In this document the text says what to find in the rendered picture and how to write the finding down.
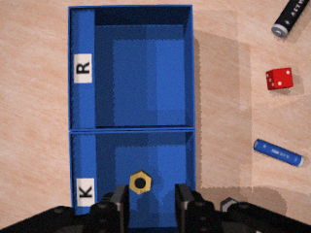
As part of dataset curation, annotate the grey hex nut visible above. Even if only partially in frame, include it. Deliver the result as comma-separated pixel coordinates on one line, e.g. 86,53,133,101
220,197,238,212

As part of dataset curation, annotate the blue aaa battery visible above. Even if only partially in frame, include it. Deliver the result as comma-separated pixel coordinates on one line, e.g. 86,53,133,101
254,139,304,167

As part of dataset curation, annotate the black aa battery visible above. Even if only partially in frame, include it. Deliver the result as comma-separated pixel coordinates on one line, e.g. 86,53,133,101
271,0,309,38

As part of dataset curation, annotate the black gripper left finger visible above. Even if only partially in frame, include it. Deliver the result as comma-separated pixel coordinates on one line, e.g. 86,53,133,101
0,184,130,233

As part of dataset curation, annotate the red die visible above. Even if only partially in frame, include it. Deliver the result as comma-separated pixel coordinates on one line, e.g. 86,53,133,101
265,68,294,90

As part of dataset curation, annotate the brass hex nut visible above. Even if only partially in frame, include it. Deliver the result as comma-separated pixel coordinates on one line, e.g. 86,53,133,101
129,170,151,194

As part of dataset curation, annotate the blue bin rack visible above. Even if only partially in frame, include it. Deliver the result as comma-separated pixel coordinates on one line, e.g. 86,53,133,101
68,5,196,233

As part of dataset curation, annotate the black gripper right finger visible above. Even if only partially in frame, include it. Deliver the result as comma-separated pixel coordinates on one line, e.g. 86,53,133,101
175,183,311,233

